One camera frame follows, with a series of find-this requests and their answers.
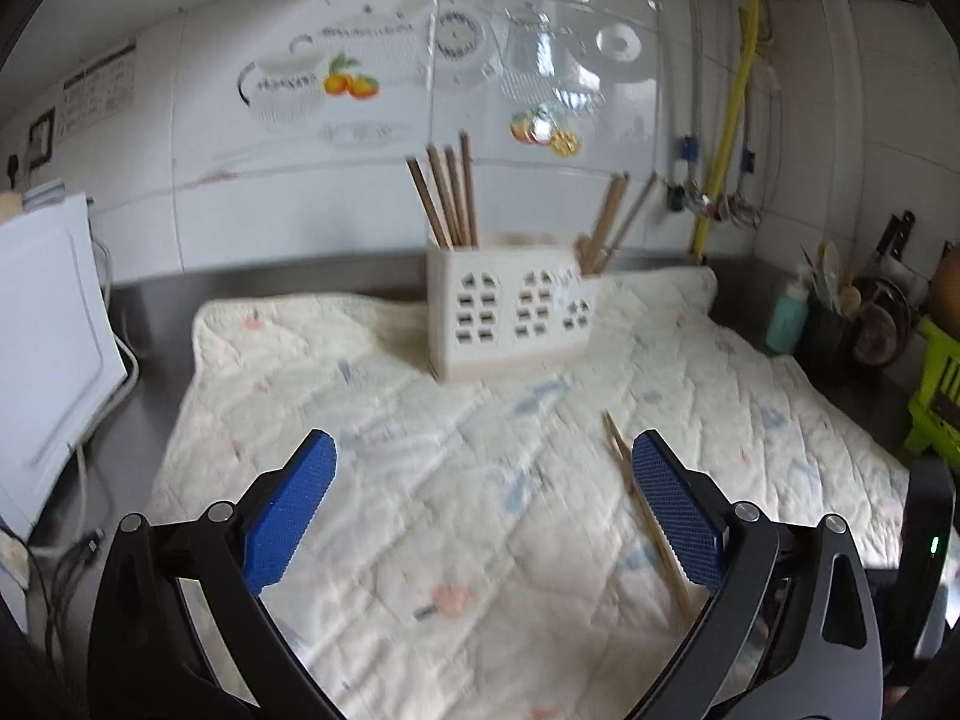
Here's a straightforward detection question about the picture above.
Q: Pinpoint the bundle of wooden chopsticks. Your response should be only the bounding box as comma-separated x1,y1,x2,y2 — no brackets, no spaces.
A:
405,130,661,278

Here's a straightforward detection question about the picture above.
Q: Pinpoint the metal water valve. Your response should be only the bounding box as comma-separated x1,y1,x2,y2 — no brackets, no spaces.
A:
712,190,759,230

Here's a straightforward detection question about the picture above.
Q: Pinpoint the white power cable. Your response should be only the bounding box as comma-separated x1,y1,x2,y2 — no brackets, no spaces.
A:
73,240,141,482

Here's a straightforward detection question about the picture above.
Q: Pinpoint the white countertop oven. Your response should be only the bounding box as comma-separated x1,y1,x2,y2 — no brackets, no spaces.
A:
0,191,130,542

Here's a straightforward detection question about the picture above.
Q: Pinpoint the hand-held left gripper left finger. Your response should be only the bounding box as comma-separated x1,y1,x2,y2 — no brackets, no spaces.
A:
88,429,339,720

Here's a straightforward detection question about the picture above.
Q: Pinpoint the yellow gas pipe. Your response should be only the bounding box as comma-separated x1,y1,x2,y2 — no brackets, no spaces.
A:
689,0,761,260

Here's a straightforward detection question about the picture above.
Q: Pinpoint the brown round object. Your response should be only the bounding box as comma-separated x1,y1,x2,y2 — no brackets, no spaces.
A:
929,239,960,317

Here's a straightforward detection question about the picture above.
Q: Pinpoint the black utensil pot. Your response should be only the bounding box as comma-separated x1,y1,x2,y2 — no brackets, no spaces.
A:
802,295,857,370

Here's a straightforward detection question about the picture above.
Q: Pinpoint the black cable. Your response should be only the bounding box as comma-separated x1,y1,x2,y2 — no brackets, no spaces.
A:
28,528,104,647

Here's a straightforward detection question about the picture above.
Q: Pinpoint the green plastic rack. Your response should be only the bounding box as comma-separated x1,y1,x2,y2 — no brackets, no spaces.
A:
903,314,960,460

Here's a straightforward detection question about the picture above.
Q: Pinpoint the wall power socket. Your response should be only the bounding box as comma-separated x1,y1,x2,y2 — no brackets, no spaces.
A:
28,108,58,167

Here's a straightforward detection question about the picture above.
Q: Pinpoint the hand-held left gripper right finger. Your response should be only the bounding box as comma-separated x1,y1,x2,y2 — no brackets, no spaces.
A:
631,431,886,720

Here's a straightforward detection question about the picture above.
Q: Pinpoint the white plastic utensil holder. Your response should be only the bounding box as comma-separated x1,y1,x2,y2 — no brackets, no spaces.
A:
425,235,602,383

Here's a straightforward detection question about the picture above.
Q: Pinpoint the slim brown chopstick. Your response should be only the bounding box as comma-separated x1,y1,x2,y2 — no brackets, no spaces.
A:
604,412,687,601
604,412,695,617

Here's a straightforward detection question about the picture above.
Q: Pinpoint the white printed quilted mat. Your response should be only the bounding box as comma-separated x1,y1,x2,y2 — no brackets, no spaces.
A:
148,265,913,720

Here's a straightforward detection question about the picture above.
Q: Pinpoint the flexible metal hose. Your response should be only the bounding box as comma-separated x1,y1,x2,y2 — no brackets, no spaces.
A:
678,0,707,190

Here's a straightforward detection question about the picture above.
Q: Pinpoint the black handled knife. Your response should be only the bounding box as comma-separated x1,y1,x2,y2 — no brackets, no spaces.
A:
873,209,917,280

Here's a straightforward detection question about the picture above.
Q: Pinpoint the teal plastic bottle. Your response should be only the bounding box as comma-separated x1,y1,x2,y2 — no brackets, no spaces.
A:
764,277,812,355

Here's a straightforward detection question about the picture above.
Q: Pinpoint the orange fruit wall decal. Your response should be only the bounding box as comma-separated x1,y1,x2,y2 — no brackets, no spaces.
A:
509,106,583,159
322,52,380,101

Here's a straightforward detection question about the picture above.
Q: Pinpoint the printed wall sticker sheet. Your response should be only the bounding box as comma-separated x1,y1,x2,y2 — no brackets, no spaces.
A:
59,40,140,134

